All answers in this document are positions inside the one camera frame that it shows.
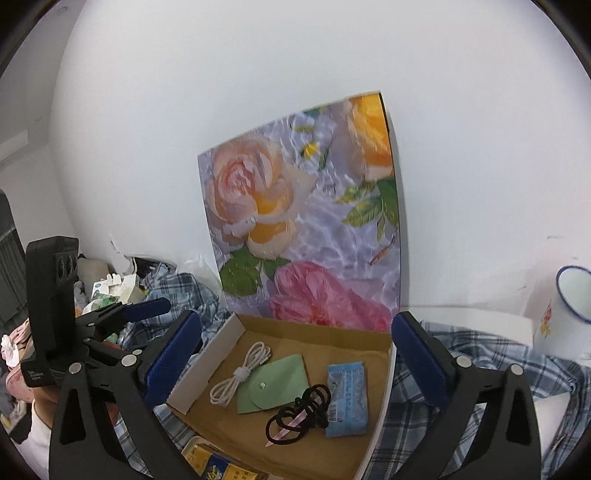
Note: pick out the blue plaid shirt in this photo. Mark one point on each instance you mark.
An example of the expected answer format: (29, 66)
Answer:
(409, 416)

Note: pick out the green snap pouch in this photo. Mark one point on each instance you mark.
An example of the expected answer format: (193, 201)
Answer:
(273, 385)

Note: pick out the gold blue cigarette box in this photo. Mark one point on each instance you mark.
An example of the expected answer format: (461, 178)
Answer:
(212, 463)

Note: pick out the white enamel mug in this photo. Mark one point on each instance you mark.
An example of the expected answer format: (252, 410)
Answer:
(564, 330)

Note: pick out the small white carton box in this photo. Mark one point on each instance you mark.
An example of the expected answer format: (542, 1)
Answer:
(126, 288)

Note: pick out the floral rose painting board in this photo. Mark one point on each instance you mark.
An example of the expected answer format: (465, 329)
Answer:
(304, 217)

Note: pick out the person's left hand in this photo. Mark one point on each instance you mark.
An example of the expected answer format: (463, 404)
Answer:
(45, 403)

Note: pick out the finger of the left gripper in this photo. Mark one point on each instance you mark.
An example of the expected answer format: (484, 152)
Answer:
(124, 312)
(111, 345)

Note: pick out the green patterned packet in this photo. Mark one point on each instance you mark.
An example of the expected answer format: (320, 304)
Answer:
(103, 295)

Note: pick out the blue tissue packet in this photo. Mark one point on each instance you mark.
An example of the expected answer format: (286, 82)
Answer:
(348, 412)

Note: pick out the white pink plush toy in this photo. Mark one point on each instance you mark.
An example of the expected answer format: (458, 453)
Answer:
(14, 347)

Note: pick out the white cardboard box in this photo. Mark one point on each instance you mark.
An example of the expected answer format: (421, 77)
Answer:
(252, 366)

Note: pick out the black hair tie pink clip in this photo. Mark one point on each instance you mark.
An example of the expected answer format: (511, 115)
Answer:
(292, 422)

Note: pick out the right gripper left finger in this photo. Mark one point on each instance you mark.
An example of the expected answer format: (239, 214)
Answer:
(84, 444)

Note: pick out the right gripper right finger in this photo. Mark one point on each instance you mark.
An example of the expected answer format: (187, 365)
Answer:
(507, 444)

